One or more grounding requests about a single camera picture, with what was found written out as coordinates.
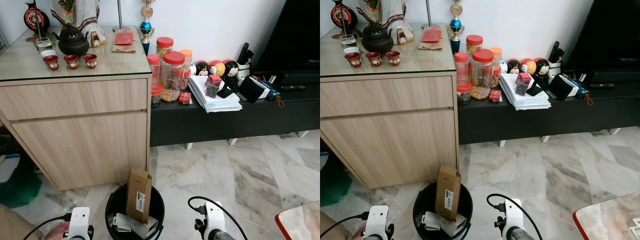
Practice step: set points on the black rubbish bin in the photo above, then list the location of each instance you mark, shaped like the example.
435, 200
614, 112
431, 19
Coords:
424, 202
114, 205

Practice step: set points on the person's bare foot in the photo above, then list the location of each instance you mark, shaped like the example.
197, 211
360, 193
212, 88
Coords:
358, 231
56, 231

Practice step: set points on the white carton box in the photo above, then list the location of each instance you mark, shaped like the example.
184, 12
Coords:
452, 227
142, 229

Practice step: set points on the brown cardboard box with barcode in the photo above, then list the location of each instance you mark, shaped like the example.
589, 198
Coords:
446, 190
137, 192

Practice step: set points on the green floor mat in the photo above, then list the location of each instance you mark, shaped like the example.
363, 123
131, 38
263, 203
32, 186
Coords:
20, 192
332, 187

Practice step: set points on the person's brown trouser leg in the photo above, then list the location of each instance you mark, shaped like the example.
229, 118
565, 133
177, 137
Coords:
12, 225

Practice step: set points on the marble table with red edge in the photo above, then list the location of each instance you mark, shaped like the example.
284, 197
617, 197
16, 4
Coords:
610, 220
302, 225

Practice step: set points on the light wood cabinet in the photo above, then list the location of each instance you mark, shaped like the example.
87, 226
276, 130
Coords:
75, 142
390, 140

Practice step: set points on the black tv console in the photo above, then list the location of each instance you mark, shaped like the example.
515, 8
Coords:
540, 120
225, 125

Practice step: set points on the small red lid jar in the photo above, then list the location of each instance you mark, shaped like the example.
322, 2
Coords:
156, 96
463, 93

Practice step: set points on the black wedge stand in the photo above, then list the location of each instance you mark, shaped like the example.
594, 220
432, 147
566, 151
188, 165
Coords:
227, 92
537, 90

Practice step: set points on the red and black small box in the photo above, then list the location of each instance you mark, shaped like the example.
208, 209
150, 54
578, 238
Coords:
213, 85
523, 82

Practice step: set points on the large red lid snack jar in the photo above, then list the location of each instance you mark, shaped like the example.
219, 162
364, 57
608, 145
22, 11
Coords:
173, 75
482, 72

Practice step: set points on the black mouse plush figure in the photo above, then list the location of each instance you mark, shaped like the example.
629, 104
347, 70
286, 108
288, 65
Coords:
230, 72
541, 70

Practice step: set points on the round mickey mouse plush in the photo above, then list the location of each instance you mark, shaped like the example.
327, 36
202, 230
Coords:
201, 69
512, 66

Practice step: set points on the round orange plush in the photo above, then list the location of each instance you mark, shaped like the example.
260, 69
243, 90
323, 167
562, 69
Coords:
218, 67
528, 65

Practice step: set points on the tall slim red lid jar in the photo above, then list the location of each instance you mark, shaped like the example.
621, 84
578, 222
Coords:
154, 70
461, 67

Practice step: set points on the white cup with remotes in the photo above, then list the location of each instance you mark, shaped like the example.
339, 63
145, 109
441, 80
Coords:
244, 67
554, 65

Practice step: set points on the black remote control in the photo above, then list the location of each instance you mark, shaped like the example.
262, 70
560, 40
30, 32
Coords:
602, 85
293, 87

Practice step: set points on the orange lid plastic jar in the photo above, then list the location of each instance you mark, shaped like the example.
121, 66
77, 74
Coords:
496, 56
186, 57

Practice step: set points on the red ceramic cup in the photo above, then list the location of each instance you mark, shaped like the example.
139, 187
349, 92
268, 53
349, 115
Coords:
90, 60
374, 58
71, 61
353, 59
393, 57
51, 62

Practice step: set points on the red lid cookie jar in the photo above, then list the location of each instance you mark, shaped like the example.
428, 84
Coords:
474, 42
164, 44

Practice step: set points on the small white cup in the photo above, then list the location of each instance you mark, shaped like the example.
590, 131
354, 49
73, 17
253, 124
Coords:
48, 52
351, 49

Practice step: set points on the brown paper envelope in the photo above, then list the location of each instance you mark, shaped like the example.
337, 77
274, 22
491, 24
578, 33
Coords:
431, 45
123, 48

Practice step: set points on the black incense burner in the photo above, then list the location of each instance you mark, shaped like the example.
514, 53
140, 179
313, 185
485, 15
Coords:
72, 42
376, 39

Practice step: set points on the glass of water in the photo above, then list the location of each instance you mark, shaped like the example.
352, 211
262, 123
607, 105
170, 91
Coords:
44, 45
347, 41

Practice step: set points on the red packet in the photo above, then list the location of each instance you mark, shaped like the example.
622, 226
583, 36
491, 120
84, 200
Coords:
124, 38
431, 35

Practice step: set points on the gold and blue trophy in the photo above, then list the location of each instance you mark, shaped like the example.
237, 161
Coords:
455, 22
146, 25

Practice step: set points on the black television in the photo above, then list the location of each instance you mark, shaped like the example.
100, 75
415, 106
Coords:
295, 35
610, 35

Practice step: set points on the silver lamp stand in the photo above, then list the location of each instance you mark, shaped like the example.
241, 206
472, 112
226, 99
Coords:
120, 17
428, 15

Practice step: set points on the white robed statue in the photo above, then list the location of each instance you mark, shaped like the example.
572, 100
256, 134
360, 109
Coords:
387, 12
82, 15

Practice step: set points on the red round ornament on stand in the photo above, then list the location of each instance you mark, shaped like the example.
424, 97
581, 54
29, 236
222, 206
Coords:
343, 16
36, 19

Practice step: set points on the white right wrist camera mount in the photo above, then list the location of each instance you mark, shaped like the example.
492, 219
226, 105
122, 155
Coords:
215, 220
512, 217

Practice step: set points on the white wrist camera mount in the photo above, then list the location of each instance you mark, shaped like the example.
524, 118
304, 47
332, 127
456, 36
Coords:
512, 217
79, 222
215, 220
376, 220

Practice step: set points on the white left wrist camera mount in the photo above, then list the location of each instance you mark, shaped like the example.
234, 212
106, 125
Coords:
79, 222
376, 220

